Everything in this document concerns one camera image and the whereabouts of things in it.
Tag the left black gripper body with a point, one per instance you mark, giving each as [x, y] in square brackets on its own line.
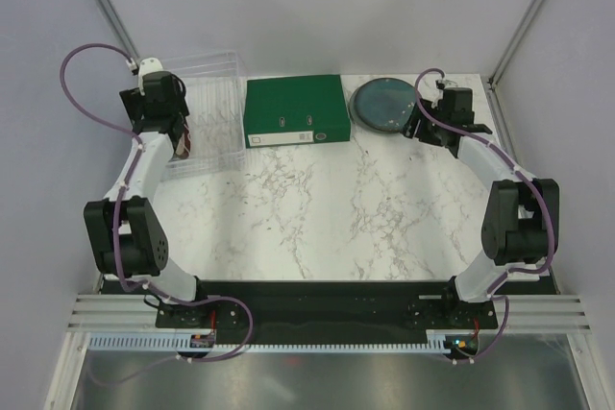
[135, 103]

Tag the dark teal plate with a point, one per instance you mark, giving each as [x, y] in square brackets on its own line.
[383, 105]

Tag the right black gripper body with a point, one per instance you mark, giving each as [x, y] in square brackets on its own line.
[428, 133]

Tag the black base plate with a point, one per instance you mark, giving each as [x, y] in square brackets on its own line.
[323, 312]

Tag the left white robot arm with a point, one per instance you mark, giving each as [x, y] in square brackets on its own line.
[127, 239]

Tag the clear plastic dish rack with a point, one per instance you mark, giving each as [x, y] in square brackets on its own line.
[215, 100]

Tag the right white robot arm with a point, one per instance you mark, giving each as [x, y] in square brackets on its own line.
[519, 230]

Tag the aluminium front rail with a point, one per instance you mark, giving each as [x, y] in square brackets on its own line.
[511, 314]

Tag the green lever arch binder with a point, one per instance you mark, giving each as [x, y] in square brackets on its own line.
[295, 110]

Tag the white slotted cable duct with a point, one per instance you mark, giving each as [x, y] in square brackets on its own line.
[193, 343]

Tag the right aluminium frame post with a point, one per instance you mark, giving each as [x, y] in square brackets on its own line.
[530, 14]

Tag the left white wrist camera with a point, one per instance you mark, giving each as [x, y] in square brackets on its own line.
[147, 66]

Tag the black red cream plate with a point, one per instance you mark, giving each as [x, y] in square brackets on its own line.
[175, 155]

